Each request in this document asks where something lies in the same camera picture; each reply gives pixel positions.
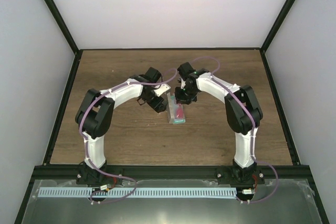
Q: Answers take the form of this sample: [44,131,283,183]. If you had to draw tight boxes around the red transparent sunglasses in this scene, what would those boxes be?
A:
[176,103,185,120]

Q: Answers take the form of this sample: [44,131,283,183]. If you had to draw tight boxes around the green glasses case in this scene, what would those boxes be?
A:
[166,93,186,124]

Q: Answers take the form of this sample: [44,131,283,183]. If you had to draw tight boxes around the light blue cleaning cloth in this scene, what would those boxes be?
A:
[174,98,185,124]

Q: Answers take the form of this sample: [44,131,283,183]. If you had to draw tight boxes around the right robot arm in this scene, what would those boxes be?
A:
[175,66,263,184]

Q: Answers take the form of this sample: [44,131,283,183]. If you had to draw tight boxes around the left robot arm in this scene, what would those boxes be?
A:
[75,76,171,184]

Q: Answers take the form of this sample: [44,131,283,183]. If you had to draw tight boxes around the metal sheet panel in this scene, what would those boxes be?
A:
[22,179,322,223]

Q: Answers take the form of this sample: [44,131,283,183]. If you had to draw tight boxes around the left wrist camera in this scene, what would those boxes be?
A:
[144,67,171,97]

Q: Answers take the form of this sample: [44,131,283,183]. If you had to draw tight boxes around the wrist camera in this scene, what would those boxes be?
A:
[144,67,171,97]
[177,62,195,79]

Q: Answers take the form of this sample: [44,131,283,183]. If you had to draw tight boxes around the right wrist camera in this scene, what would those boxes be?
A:
[177,62,195,79]

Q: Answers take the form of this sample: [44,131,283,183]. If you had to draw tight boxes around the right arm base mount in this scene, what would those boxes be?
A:
[214,162,265,186]

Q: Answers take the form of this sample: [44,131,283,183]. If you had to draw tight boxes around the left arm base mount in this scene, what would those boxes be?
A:
[76,162,122,186]

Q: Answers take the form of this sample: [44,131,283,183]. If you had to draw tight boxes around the black aluminium front rail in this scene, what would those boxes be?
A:
[32,164,312,180]

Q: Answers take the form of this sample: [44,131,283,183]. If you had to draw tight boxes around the light blue slotted cable duct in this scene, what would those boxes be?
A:
[37,187,237,199]

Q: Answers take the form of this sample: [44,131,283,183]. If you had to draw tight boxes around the black left frame post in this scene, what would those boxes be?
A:
[44,0,79,55]

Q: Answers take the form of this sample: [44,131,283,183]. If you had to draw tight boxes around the black frame post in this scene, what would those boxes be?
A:
[260,0,296,53]
[44,0,79,55]

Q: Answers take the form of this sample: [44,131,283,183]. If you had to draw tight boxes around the black right frame post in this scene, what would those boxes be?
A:
[260,0,296,53]

